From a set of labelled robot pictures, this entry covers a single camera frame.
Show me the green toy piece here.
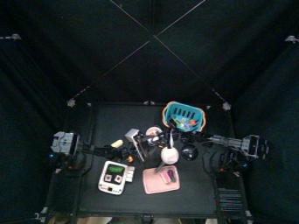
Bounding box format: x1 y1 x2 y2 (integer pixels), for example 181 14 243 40
173 118 188 129

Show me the black round bowl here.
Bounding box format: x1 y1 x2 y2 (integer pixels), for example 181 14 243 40
180 143 200 162

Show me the pink and white round toy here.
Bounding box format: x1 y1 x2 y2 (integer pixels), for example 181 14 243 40
144 125 164 138

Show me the pink cutting board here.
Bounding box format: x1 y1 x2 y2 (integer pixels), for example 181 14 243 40
141 164 181 195

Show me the grey toy handle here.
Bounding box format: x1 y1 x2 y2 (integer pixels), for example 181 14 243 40
153 162 168 175

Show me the yellow toy food piece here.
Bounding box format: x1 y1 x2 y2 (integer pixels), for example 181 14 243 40
109 139 125 149

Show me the purple toy eggplant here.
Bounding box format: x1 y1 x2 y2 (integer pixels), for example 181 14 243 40
165 169 177 183

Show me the teal basket with orange handle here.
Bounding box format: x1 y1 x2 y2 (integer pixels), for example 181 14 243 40
161 101 207 133

